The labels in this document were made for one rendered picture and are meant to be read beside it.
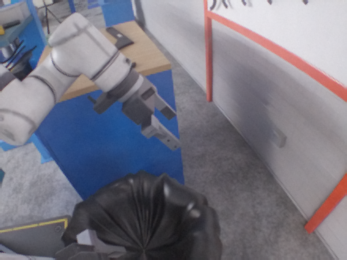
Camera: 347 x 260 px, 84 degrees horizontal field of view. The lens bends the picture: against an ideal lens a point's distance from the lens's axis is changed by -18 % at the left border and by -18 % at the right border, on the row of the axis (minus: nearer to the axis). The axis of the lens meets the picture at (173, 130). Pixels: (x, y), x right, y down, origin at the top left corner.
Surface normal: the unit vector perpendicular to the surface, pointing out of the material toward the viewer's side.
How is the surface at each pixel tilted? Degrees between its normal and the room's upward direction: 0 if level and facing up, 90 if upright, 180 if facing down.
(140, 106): 84
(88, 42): 66
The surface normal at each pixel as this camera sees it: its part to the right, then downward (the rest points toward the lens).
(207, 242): -0.22, -0.72
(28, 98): 0.78, -0.37
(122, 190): -0.04, 0.09
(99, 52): 0.51, 0.16
